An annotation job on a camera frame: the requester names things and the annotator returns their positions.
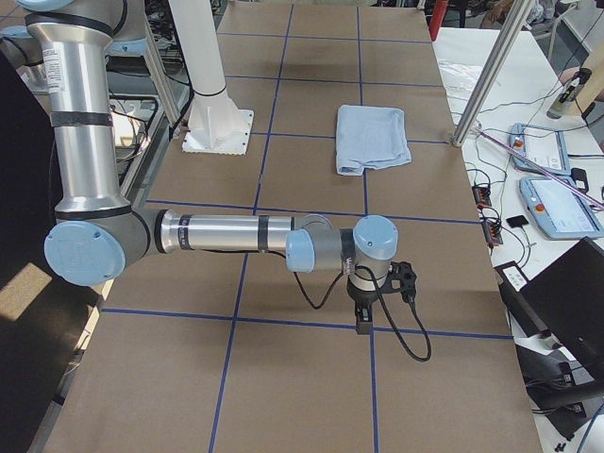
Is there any grey aluminium frame post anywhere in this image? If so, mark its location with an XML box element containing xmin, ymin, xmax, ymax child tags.
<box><xmin>451</xmin><ymin>0</ymin><xmax>532</xmax><ymax>147</ymax></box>

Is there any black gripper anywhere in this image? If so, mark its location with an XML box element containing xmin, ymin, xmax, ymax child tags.
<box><xmin>346</xmin><ymin>278</ymin><xmax>378</xmax><ymax>334</ymax></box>

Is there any blue teach pendant far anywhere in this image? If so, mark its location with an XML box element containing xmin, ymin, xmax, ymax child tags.
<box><xmin>510</xmin><ymin>123</ymin><xmax>571</xmax><ymax>176</ymax></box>

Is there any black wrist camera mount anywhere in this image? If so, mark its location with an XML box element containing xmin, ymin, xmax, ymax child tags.
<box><xmin>381</xmin><ymin>261</ymin><xmax>417</xmax><ymax>307</ymax></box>

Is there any blue teach pendant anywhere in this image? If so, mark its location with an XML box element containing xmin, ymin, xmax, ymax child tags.
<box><xmin>510</xmin><ymin>123</ymin><xmax>571</xmax><ymax>176</ymax></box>
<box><xmin>519</xmin><ymin>176</ymin><xmax>603</xmax><ymax>240</ymax></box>

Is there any right black braided cable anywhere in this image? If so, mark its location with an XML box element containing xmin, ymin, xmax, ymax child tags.
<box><xmin>292</xmin><ymin>263</ymin><xmax>432</xmax><ymax>363</ymax></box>

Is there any blue teach pendant near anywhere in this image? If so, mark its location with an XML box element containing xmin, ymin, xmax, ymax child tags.
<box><xmin>519</xmin><ymin>176</ymin><xmax>603</xmax><ymax>240</ymax></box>

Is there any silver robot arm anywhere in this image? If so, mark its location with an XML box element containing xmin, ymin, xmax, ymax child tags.
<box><xmin>23</xmin><ymin>1</ymin><xmax>401</xmax><ymax>334</ymax></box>

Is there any light blue button-up shirt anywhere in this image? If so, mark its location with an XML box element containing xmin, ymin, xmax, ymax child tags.
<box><xmin>336</xmin><ymin>105</ymin><xmax>412</xmax><ymax>176</ymax></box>

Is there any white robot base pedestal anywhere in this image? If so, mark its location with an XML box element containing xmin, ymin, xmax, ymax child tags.
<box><xmin>169</xmin><ymin>0</ymin><xmax>254</xmax><ymax>156</ymax></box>

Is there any reacher grabber stick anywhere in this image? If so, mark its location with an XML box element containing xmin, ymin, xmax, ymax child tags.
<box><xmin>475</xmin><ymin>129</ymin><xmax>604</xmax><ymax>211</ymax></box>

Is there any black monitor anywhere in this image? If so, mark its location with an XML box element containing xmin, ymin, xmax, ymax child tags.
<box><xmin>1</xmin><ymin>59</ymin><xmax>97</xmax><ymax>452</ymax></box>

